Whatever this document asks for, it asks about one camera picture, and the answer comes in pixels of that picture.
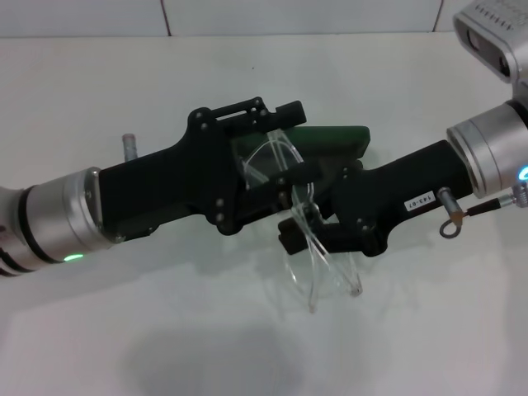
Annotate green glasses case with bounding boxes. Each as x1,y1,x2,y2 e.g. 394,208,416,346
230,124,371,200

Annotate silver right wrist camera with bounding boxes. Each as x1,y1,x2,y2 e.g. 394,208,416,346
452,0,528,104

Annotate translucent left wrist connector stub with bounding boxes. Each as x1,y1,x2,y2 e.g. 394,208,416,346
120,131,140,161

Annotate translucent right wrist connector stub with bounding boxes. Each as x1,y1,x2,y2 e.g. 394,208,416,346
438,186,464,223

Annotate right wrist grey cable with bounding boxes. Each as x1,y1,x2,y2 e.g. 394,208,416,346
438,184,528,240

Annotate translucent wrist connector stub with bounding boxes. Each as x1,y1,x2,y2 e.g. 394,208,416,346
438,186,464,223
120,131,140,161

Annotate clear white glasses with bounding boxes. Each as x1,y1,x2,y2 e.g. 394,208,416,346
241,130,365,315

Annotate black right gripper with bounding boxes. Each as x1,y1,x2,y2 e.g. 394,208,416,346
277,139,472,260

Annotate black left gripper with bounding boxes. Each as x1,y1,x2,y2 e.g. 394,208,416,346
98,106,323,243

